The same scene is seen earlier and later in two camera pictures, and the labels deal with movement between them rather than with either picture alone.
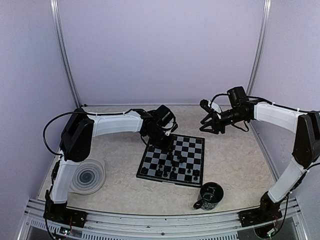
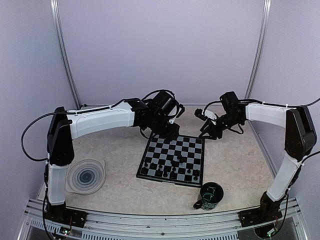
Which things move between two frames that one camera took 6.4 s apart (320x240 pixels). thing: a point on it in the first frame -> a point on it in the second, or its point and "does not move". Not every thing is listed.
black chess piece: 158,173 does not move
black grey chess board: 183,164 does not move
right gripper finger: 202,128 -> 205,134
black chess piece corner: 144,170 does not move
